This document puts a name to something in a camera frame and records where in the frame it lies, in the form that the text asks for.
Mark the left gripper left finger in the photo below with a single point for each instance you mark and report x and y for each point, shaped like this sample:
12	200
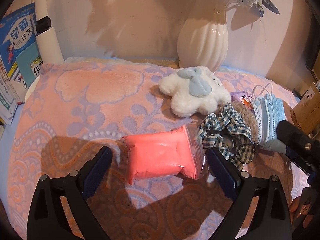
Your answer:
47	219

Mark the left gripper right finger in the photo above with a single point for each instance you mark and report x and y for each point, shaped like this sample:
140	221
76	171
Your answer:
271	219

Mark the blue face masks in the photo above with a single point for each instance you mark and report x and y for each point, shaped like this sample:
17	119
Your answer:
269	112

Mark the brown fuzzy scrunchie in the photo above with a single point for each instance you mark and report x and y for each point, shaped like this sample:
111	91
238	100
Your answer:
248	118

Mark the plaid scrunchie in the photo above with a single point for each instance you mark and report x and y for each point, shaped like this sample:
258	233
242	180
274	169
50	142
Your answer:
228	132

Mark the pink clay bag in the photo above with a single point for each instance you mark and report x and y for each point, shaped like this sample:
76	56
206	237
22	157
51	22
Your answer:
165	154

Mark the purple tissue pack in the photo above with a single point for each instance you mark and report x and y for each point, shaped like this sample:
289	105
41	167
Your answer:
243	97

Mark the wooden pen holder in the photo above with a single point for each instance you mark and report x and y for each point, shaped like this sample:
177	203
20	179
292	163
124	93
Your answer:
305	114

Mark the pink patterned blanket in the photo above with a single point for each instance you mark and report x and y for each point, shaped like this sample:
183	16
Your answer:
75	109

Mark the white cloud plush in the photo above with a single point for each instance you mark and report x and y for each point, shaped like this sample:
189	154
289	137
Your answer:
194	90

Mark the white ribbed vase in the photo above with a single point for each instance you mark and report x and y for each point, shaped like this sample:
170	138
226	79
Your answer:
203	39

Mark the stack of books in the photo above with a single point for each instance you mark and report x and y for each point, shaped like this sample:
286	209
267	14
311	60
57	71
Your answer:
11	97

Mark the white lamp pole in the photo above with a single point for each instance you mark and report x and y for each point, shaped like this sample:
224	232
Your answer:
46	38

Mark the blue study book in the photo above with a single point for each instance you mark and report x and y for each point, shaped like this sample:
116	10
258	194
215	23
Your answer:
19	51

